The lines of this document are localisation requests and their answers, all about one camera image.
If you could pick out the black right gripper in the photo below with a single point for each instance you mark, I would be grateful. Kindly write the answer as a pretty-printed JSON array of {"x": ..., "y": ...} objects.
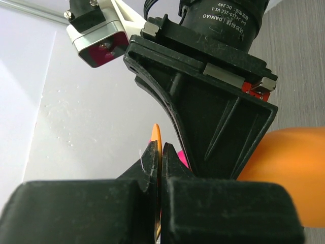
[{"x": 218, "y": 126}]

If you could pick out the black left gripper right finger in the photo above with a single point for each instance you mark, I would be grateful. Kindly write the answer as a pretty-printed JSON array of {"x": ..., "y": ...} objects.
[{"x": 198, "y": 210}]

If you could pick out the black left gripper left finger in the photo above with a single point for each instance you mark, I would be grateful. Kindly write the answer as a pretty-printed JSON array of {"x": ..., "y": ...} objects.
[{"x": 121, "y": 210}]

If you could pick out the pink plastic wine glass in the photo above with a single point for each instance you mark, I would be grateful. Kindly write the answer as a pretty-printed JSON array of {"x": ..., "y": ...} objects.
[{"x": 182, "y": 158}]

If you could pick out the orange plastic wine glass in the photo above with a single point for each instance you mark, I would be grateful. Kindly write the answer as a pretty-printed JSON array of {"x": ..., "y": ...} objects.
[{"x": 294, "y": 159}]

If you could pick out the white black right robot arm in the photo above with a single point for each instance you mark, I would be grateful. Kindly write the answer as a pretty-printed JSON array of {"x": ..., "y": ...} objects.
[{"x": 200, "y": 71}]

